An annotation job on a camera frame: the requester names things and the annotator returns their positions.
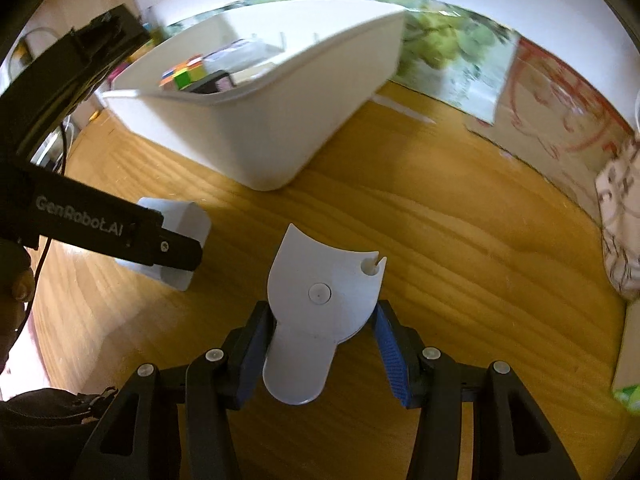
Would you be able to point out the green tissue pack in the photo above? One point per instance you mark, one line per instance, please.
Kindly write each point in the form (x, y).
(625, 384)

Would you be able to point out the multicolour puzzle cube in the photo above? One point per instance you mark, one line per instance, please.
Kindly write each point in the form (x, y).
(183, 74)

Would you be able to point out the green grape poster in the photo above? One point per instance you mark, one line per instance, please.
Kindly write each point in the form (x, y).
(449, 53)

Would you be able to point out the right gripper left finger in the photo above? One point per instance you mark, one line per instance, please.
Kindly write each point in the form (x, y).
(220, 381)

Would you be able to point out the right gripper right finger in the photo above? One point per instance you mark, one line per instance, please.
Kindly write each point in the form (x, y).
(425, 379)

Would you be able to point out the white plastic storage bin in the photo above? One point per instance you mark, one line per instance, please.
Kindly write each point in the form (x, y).
(332, 55)

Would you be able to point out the brown cartoon cardboard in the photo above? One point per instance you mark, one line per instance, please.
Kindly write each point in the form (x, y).
(555, 121)

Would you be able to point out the left hand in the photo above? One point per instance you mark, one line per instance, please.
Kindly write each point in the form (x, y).
(17, 289)

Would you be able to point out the white phone stand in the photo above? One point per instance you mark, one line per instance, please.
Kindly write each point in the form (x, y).
(320, 296)

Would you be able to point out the white charger adapter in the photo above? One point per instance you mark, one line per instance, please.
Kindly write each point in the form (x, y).
(179, 250)

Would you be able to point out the blue white card pack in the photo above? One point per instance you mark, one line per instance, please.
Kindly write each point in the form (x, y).
(240, 55)

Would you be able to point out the beige patterned bag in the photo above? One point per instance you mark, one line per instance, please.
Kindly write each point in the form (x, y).
(617, 188)

